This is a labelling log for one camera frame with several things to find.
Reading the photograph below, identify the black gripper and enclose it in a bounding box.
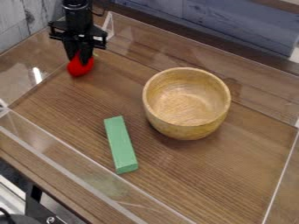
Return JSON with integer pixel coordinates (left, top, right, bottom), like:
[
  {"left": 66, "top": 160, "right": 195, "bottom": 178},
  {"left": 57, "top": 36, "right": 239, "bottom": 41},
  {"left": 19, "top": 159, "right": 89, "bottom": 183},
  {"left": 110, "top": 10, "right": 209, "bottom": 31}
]
[{"left": 49, "top": 21, "right": 109, "bottom": 66}]

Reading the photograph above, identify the red plush tomato toy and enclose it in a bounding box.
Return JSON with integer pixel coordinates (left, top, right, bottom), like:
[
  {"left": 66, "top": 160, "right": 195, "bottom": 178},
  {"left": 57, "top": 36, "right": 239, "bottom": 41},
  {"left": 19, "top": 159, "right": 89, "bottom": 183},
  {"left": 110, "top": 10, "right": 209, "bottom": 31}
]
[{"left": 67, "top": 52, "right": 95, "bottom": 77}]

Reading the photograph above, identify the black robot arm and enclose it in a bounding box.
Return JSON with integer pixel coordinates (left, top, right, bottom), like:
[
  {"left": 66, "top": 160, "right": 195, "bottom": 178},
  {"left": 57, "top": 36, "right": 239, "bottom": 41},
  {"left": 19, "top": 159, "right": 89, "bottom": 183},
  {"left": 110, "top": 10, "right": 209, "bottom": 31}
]
[{"left": 49, "top": 0, "right": 109, "bottom": 66}]

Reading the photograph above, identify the wooden bowl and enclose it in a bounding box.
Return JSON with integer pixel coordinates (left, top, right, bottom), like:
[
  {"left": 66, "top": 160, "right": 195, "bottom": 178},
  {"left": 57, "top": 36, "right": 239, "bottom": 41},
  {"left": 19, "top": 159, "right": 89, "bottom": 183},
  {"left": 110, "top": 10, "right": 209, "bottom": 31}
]
[{"left": 143, "top": 67, "right": 231, "bottom": 140}]

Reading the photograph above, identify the green rectangular block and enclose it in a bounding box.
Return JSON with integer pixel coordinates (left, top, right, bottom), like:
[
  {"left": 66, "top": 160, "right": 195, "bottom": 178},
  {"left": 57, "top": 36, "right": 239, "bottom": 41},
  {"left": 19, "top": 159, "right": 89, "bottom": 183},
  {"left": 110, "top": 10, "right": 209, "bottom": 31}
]
[{"left": 105, "top": 115, "right": 138, "bottom": 174}]

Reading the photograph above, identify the black metal table leg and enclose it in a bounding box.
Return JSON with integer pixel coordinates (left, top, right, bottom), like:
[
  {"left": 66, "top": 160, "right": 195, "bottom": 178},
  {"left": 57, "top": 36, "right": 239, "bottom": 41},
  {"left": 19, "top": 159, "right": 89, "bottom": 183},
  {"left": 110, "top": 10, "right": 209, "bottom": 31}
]
[{"left": 25, "top": 185, "right": 67, "bottom": 224}]

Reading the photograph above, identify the clear acrylic corner bracket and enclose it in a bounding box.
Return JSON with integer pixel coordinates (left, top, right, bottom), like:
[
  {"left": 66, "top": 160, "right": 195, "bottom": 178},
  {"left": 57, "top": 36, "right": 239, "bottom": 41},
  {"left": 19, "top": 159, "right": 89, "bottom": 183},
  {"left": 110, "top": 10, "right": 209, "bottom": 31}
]
[{"left": 95, "top": 11, "right": 115, "bottom": 40}]

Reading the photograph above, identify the clear acrylic tray wall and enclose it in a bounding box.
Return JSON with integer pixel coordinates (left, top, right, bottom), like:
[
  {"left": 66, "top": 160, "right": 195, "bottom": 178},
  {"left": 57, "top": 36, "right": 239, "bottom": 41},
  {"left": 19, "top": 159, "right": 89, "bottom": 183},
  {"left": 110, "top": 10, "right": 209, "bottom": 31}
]
[{"left": 0, "top": 15, "right": 299, "bottom": 224}]

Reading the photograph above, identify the black cable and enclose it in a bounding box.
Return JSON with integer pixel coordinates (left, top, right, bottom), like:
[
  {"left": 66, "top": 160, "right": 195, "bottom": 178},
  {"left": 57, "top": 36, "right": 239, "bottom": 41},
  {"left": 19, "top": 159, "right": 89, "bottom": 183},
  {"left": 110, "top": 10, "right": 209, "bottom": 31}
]
[{"left": 0, "top": 206, "right": 17, "bottom": 224}]

